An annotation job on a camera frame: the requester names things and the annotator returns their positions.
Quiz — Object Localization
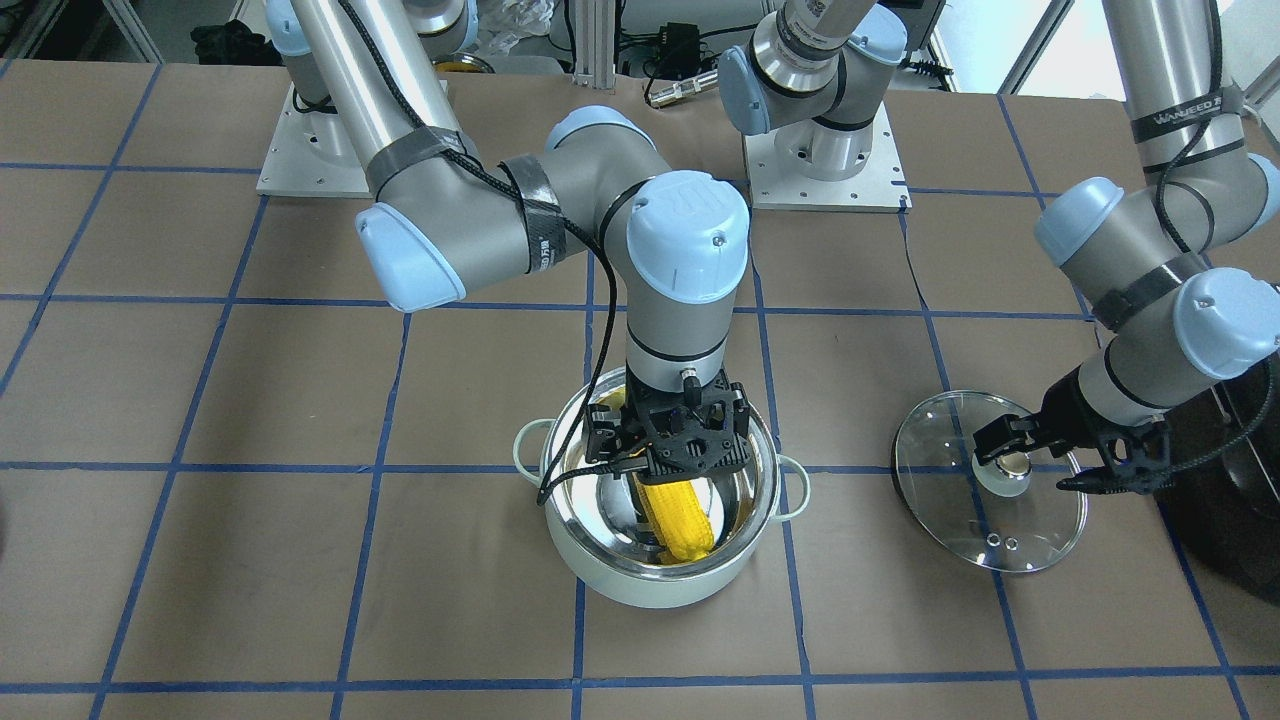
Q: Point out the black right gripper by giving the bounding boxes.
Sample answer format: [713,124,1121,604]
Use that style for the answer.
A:
[586,369,753,483]

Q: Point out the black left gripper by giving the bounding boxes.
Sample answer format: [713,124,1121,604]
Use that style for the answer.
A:
[973,365,1172,495]

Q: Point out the glass pot lid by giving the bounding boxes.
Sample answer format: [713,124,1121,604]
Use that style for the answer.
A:
[893,389,1088,573]

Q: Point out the yellow plastic corn cob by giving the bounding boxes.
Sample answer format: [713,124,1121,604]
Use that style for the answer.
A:
[634,480,716,566]

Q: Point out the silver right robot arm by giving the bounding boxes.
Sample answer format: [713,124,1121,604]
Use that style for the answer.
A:
[268,1,753,484]

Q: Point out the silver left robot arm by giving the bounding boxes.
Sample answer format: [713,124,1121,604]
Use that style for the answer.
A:
[973,1,1279,495]

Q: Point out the white left arm baseplate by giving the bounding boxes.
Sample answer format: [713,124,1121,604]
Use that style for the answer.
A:
[742,105,913,213]

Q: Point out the white right arm baseplate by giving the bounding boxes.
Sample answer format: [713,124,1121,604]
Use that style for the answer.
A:
[256,86,372,199]

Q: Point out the pale green electric pot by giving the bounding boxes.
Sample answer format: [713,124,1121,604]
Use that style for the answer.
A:
[512,389,812,609]

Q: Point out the dark brown rice cooker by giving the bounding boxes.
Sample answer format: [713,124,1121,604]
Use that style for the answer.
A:
[1156,360,1279,605]

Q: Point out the aluminium frame post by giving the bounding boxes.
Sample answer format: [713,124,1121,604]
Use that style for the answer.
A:
[564,0,621,94]

